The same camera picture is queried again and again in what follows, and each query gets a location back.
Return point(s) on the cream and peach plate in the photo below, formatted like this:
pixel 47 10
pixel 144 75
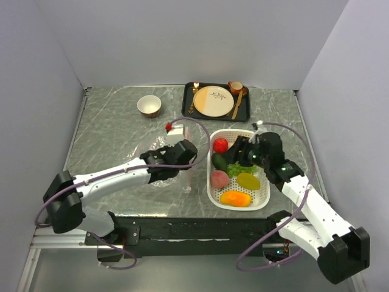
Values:
pixel 213 101

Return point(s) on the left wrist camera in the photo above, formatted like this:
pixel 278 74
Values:
pixel 175 133

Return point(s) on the green avocado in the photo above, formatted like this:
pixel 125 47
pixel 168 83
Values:
pixel 219 162

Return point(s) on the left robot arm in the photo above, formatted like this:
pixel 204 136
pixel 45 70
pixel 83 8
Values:
pixel 68 198

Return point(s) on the pink peach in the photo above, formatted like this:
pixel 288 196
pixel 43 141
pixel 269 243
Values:
pixel 219 179

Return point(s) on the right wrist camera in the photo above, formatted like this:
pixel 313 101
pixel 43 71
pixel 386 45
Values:
pixel 258 128

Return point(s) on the gold spoon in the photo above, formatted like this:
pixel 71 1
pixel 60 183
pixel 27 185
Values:
pixel 245 92

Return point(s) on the gold knife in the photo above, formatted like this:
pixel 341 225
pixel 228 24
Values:
pixel 235 111

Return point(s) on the white plastic basket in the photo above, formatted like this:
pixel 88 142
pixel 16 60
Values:
pixel 259 198

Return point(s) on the clear zip top bag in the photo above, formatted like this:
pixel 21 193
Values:
pixel 181 182

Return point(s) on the yellow-green mango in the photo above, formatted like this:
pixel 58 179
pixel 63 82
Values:
pixel 248 181

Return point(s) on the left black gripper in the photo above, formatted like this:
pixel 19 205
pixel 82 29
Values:
pixel 166 148

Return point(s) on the green grape bunch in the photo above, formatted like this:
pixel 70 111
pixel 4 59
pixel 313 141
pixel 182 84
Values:
pixel 233 170

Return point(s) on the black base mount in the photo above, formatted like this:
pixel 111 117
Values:
pixel 163 236

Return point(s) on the gold fork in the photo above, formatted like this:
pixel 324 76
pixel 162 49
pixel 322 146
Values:
pixel 195 89

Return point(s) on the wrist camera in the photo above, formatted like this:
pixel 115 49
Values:
pixel 175 133
pixel 258 128

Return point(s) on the aluminium rail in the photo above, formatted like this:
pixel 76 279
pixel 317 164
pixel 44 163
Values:
pixel 46 239

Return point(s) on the white and brown bowl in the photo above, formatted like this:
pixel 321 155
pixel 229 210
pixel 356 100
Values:
pixel 149 106

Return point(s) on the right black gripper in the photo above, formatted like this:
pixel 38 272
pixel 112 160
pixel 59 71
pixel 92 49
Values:
pixel 233 154

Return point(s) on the orange mango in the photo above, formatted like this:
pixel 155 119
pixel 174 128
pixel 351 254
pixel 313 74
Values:
pixel 235 198

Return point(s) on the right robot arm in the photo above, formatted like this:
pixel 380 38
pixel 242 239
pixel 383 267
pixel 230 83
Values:
pixel 340 249

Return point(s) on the small brown cup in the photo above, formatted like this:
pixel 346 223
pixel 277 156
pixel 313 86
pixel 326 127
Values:
pixel 235 87

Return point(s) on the red strawberry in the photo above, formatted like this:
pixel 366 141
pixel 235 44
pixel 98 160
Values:
pixel 220 145

